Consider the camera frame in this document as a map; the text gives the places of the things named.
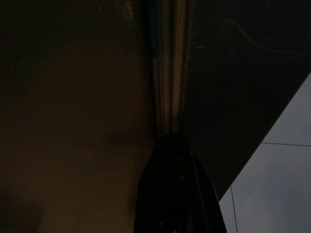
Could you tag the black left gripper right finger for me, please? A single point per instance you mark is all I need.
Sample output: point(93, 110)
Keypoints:
point(194, 206)

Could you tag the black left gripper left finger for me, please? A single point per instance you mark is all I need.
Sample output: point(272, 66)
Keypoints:
point(158, 194)

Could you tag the black fridge door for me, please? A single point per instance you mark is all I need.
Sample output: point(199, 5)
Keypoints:
point(243, 85)

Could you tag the fridge body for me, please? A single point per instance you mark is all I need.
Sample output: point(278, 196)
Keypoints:
point(73, 109)

